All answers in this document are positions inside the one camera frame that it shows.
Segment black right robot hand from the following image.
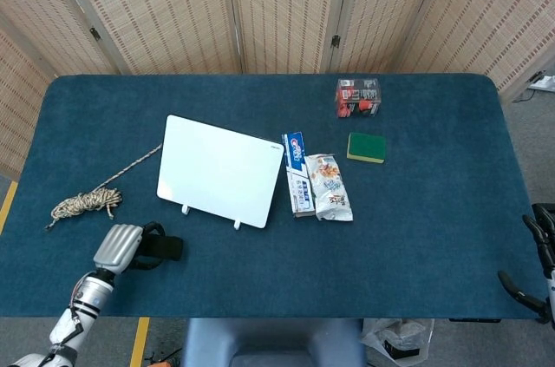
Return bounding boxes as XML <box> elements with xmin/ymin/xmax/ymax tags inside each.
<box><xmin>497</xmin><ymin>202</ymin><xmax>555</xmax><ymax>326</ymax></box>

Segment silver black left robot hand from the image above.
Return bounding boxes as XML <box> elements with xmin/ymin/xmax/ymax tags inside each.
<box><xmin>92</xmin><ymin>220</ymin><xmax>167</xmax><ymax>276</ymax></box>

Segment black felt blue-backed eraser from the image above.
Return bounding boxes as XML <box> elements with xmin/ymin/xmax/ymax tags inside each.
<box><xmin>145</xmin><ymin>234</ymin><xmax>185</xmax><ymax>263</ymax></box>

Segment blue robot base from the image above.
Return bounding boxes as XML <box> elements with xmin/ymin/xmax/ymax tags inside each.
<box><xmin>179</xmin><ymin>318</ymin><xmax>368</xmax><ymax>367</ymax></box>

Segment white rectangular board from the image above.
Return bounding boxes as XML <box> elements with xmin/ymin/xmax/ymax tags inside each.
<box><xmin>155</xmin><ymin>114</ymin><xmax>285</xmax><ymax>230</ymax></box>

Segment blue carpet table cover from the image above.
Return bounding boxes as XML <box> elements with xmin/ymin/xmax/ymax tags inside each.
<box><xmin>0</xmin><ymin>73</ymin><xmax>538</xmax><ymax>321</ymax></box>

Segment white power strip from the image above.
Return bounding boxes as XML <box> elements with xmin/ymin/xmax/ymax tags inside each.
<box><xmin>527</xmin><ymin>75</ymin><xmax>555</xmax><ymax>92</ymax></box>

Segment clear plastic bag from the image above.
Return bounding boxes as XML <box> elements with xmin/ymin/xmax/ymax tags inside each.
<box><xmin>360</xmin><ymin>318</ymin><xmax>436</xmax><ymax>362</ymax></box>

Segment blue white toothpaste box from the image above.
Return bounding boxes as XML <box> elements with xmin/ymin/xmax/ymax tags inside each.
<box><xmin>281</xmin><ymin>131</ymin><xmax>316</xmax><ymax>219</ymax></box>

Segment green yellow scouring sponge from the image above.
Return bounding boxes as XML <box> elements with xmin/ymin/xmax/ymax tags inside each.
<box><xmin>346</xmin><ymin>131</ymin><xmax>387</xmax><ymax>166</ymax></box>

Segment silver white snack bag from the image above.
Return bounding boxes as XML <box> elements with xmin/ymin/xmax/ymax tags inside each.
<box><xmin>304</xmin><ymin>153</ymin><xmax>355</xmax><ymax>223</ymax></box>

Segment clear box red black parts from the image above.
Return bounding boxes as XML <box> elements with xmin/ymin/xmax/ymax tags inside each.
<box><xmin>334</xmin><ymin>77</ymin><xmax>383</xmax><ymax>120</ymax></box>

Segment woven bamboo folding screen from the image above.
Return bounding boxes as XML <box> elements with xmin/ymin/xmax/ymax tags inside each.
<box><xmin>0</xmin><ymin>0</ymin><xmax>555</xmax><ymax>182</ymax></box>

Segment beige braided rope bundle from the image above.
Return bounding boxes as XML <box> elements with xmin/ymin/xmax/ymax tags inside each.
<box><xmin>44</xmin><ymin>143</ymin><xmax>164</xmax><ymax>231</ymax></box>

